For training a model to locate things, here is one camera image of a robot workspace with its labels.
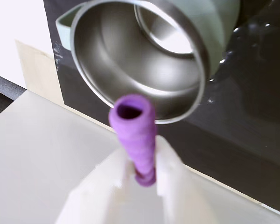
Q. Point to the pale wooden board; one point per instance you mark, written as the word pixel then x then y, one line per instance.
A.
pixel 40 74

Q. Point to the dark textured table mat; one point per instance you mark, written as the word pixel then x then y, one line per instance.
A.
pixel 242 140

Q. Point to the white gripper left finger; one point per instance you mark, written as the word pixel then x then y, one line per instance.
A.
pixel 95 196

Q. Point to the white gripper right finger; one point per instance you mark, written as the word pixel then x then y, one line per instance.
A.
pixel 177 193

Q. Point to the green steel-lined cup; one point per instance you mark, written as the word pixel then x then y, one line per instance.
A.
pixel 130 58

